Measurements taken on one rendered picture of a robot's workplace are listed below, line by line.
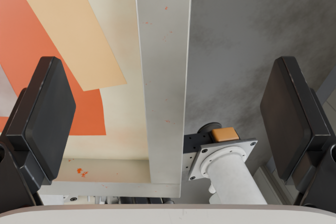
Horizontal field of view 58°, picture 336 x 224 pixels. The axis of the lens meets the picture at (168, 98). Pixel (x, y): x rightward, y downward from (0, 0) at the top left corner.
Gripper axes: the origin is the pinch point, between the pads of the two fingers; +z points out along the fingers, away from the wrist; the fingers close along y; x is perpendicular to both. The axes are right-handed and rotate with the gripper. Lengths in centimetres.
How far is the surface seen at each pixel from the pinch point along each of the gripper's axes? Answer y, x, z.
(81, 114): -9.8, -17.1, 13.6
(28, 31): -12.1, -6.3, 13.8
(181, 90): 1.2, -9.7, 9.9
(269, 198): 115, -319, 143
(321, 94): 140, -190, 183
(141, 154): -3.4, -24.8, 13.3
